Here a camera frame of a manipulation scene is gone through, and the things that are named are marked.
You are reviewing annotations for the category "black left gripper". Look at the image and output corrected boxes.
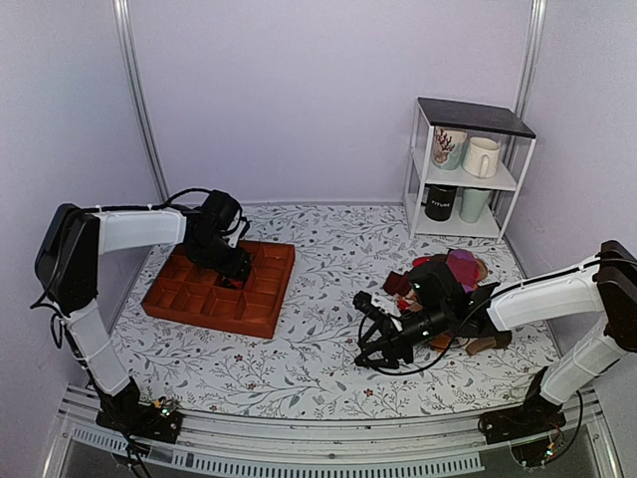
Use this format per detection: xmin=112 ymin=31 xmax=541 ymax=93
xmin=194 ymin=233 xmax=255 ymax=281

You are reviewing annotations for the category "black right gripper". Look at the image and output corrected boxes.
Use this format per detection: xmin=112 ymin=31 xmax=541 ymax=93
xmin=355 ymin=303 xmax=451 ymax=369

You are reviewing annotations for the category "brown wooden compartment tray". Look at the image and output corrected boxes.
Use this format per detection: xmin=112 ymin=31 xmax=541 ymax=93
xmin=142 ymin=240 xmax=296 ymax=339

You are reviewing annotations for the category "black red orange argyle sock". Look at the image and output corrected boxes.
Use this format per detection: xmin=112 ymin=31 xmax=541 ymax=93
xmin=217 ymin=277 xmax=245 ymax=290

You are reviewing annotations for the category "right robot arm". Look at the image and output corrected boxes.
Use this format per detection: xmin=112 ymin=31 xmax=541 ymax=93
xmin=353 ymin=240 xmax=636 ymax=434

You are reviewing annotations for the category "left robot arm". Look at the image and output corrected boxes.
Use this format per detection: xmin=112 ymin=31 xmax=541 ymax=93
xmin=31 ymin=190 xmax=252 ymax=432

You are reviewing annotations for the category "dark red sock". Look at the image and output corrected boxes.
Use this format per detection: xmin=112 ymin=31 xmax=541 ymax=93
xmin=382 ymin=272 xmax=412 ymax=297

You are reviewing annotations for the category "magenta striped sock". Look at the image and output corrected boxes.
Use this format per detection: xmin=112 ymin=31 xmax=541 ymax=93
xmin=446 ymin=249 xmax=489 ymax=292

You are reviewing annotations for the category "floral table mat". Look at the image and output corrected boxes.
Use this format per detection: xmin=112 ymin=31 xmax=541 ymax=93
xmin=111 ymin=205 xmax=558 ymax=420

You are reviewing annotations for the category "beige brown sock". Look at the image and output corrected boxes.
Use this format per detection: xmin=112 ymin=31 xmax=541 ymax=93
xmin=465 ymin=331 xmax=513 ymax=357

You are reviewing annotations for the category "black mug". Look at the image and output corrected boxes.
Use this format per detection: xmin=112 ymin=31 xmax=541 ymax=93
xmin=425 ymin=184 xmax=457 ymax=222

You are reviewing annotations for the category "pale green mug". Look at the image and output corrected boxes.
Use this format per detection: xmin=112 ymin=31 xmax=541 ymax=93
xmin=459 ymin=188 xmax=491 ymax=224

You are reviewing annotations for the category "white metal shelf rack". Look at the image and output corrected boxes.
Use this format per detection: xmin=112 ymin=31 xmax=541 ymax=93
xmin=403 ymin=98 xmax=536 ymax=242

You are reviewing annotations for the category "cream white mug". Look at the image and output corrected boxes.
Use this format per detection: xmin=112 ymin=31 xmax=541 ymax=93
xmin=462 ymin=136 xmax=501 ymax=179

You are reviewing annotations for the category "floral patterned mug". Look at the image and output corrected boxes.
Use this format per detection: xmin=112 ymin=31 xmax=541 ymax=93
xmin=432 ymin=126 xmax=468 ymax=170

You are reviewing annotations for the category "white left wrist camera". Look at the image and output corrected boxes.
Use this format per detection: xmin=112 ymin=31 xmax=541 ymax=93
xmin=225 ymin=214 xmax=250 ymax=248

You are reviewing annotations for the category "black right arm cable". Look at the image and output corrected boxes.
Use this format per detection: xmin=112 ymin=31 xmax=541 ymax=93
xmin=355 ymin=253 xmax=637 ymax=375

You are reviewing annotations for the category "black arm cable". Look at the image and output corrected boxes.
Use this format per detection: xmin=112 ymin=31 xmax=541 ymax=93
xmin=29 ymin=186 xmax=220 ymax=350
xmin=355 ymin=253 xmax=637 ymax=375

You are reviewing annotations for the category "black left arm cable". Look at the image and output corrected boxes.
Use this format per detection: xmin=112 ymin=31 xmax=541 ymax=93
xmin=29 ymin=186 xmax=220 ymax=350

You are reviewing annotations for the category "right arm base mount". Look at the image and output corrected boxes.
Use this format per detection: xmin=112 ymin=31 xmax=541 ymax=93
xmin=478 ymin=367 xmax=566 ymax=468

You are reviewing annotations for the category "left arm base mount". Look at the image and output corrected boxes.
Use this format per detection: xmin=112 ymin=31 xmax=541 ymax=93
xmin=95 ymin=378 xmax=183 ymax=444

